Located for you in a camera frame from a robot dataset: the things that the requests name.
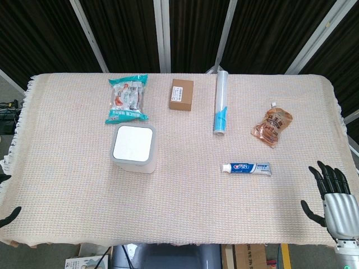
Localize teal snack bag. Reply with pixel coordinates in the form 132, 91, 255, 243
105, 73, 149, 125

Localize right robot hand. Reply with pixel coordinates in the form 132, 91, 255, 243
300, 160, 359, 240

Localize brown cardboard carton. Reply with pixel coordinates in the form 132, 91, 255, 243
222, 243, 268, 269

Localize blue white toothpaste tube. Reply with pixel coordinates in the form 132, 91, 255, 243
220, 162, 273, 177

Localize white square container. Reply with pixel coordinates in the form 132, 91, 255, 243
109, 124, 157, 175

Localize beige woven tablecloth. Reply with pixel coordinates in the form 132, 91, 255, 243
0, 72, 359, 248

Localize brown spouted sauce pouch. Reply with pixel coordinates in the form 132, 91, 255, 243
251, 102, 293, 149

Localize black cable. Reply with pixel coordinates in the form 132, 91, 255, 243
95, 246, 113, 269

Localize clear plastic wrap roll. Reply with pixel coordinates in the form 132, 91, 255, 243
213, 70, 229, 136

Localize brown cardboard box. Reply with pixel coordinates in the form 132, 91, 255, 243
168, 78, 195, 112

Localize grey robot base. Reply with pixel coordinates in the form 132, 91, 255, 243
111, 243, 223, 269

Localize white printed box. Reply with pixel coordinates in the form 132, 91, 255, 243
65, 255, 111, 269

